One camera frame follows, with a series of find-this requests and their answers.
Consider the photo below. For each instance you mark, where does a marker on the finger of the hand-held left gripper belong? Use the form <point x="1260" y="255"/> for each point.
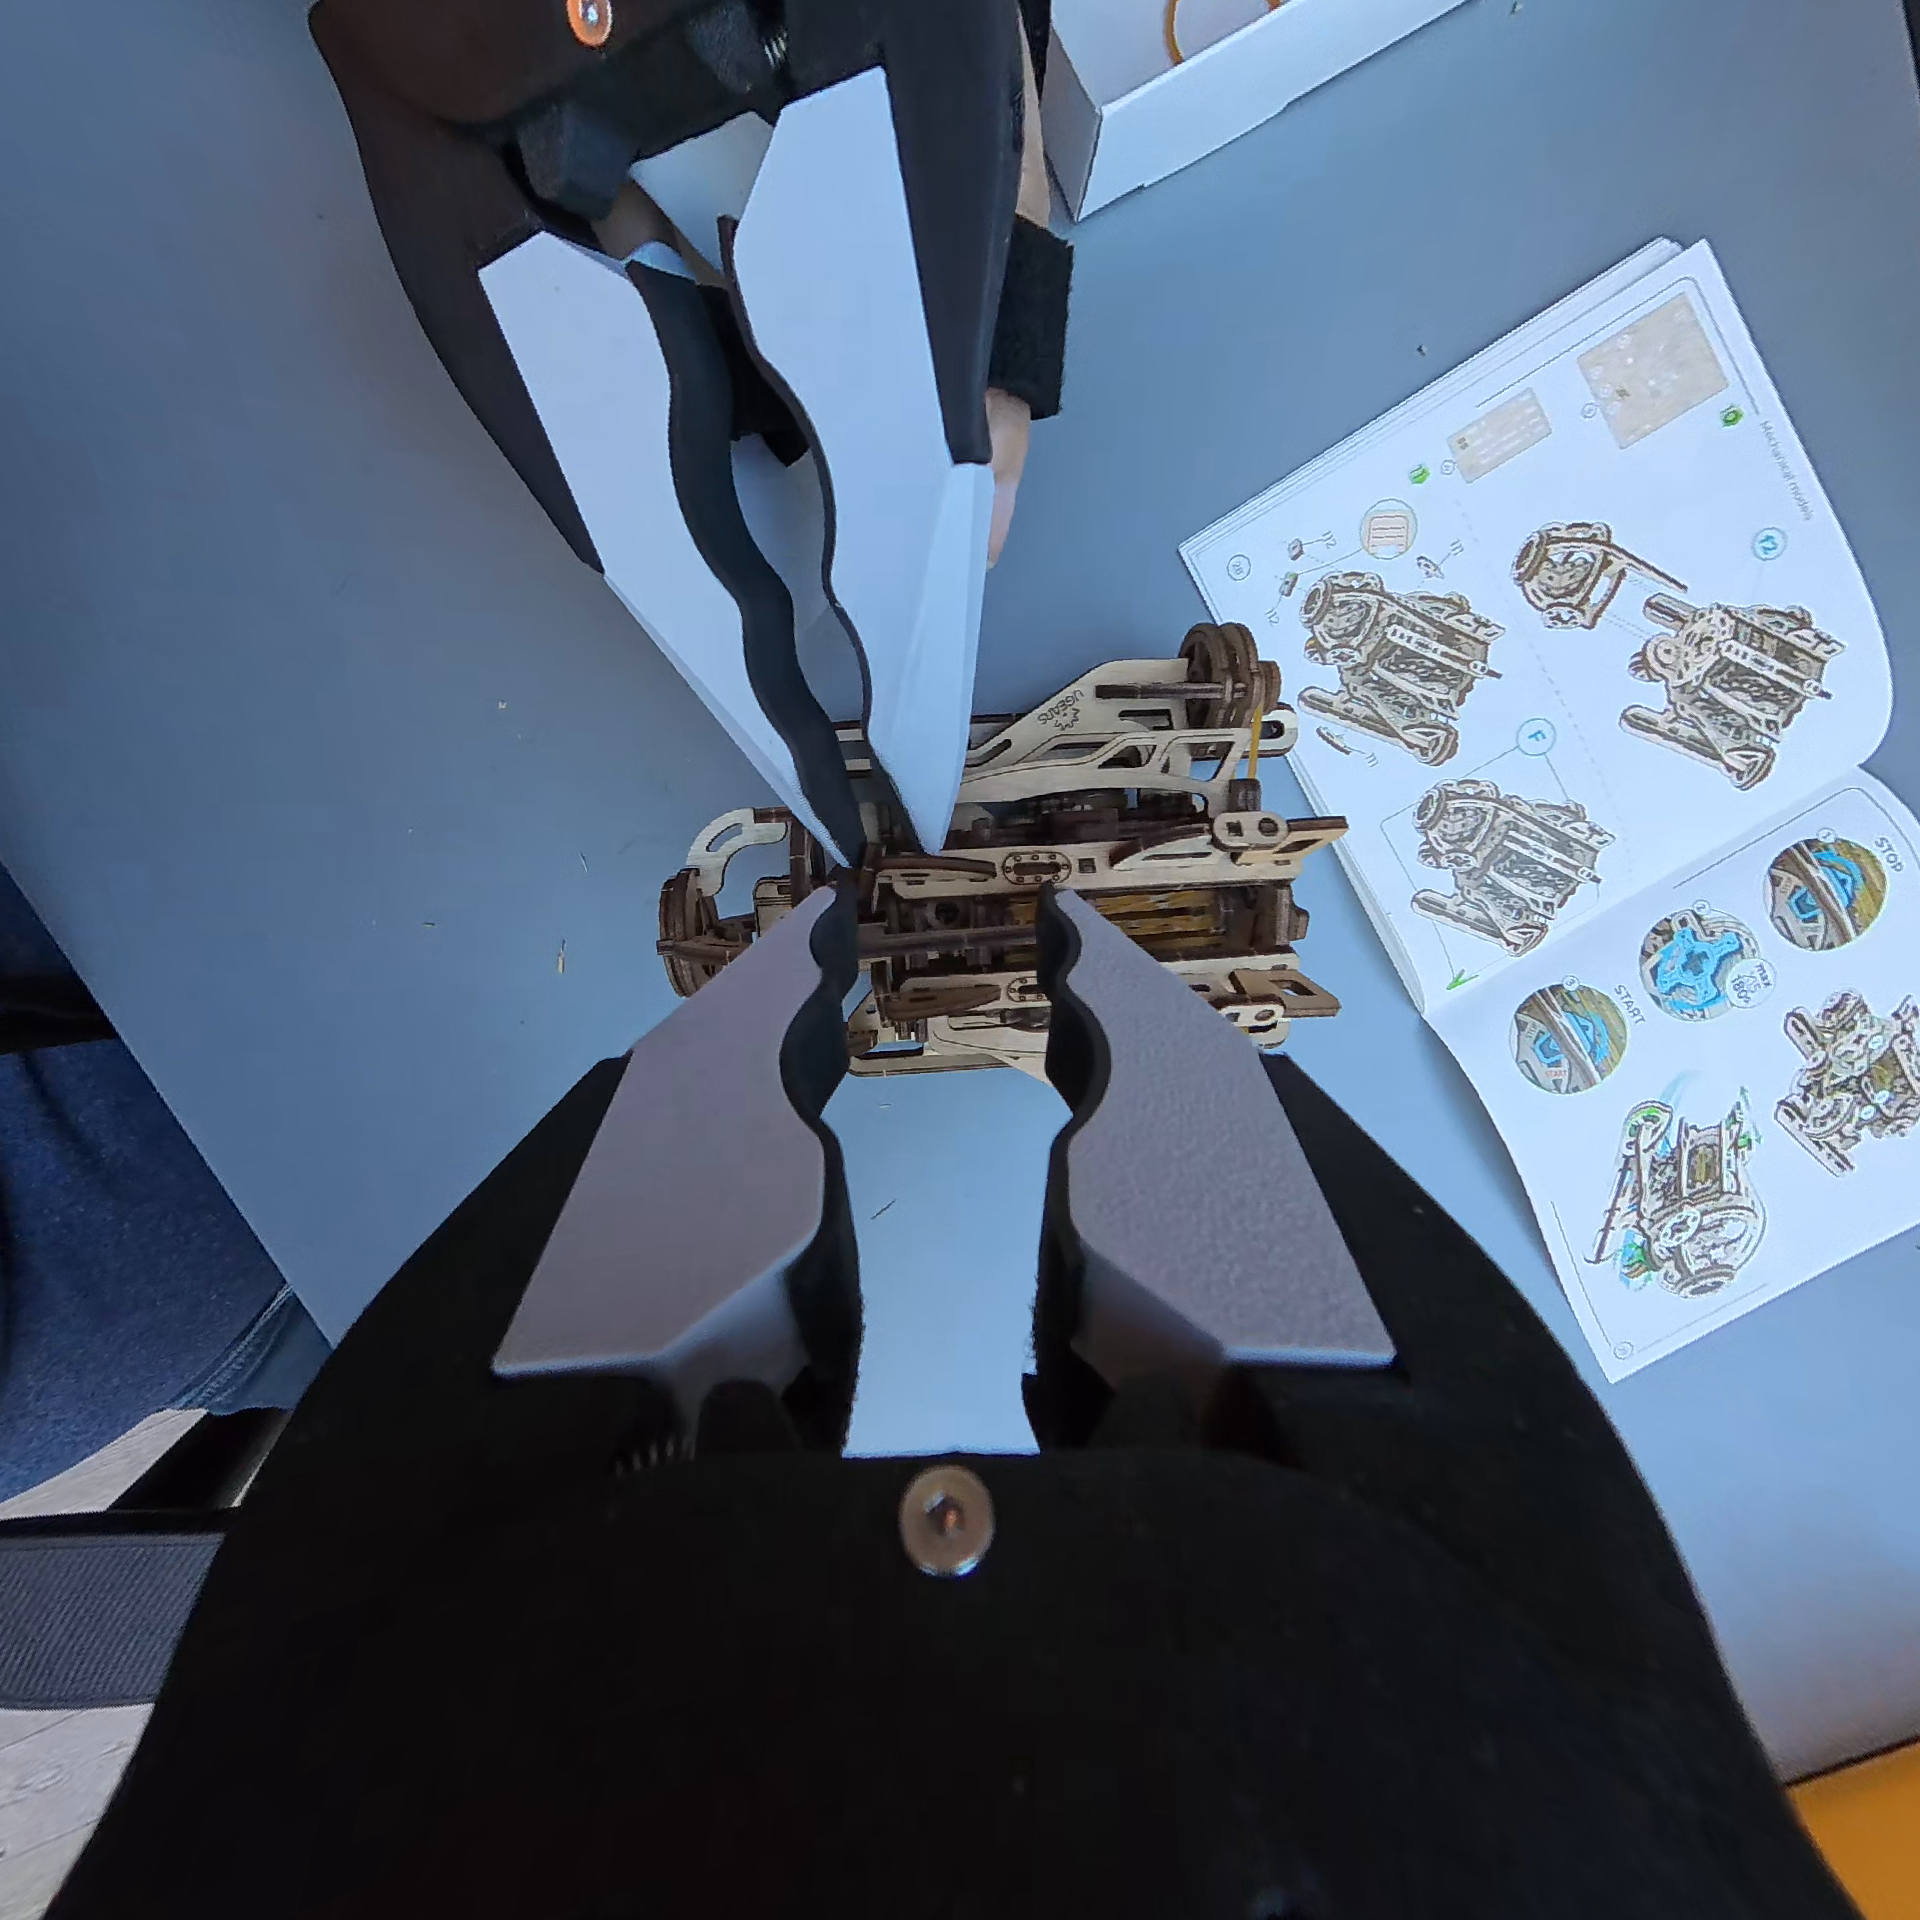
<point x="600" y="435"/>
<point x="868" y="375"/>

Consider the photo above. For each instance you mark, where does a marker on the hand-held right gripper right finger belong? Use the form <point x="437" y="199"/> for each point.
<point x="1215" y="1202"/>

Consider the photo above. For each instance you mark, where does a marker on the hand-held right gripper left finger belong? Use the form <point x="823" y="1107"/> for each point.
<point x="675" y="1202"/>

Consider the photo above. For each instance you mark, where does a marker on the wooden submarine model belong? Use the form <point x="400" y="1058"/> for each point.
<point x="1108" y="855"/>

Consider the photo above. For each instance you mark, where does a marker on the person's left hand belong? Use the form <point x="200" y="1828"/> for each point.
<point x="1009" y="452"/>

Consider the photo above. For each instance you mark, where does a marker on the white cardboard box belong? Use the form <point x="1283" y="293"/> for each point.
<point x="1201" y="119"/>

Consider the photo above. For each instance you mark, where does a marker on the person's blue jeans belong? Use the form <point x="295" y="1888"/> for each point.
<point x="225" y="1349"/>

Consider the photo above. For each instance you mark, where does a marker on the illustrated instruction booklet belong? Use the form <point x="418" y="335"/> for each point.
<point x="1588" y="750"/>

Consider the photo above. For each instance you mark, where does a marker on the black mesh office chair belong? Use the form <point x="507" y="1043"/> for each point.
<point x="105" y="1606"/>

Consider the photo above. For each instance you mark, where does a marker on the yellow plastic crate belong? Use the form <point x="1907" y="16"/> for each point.
<point x="1868" y="1845"/>

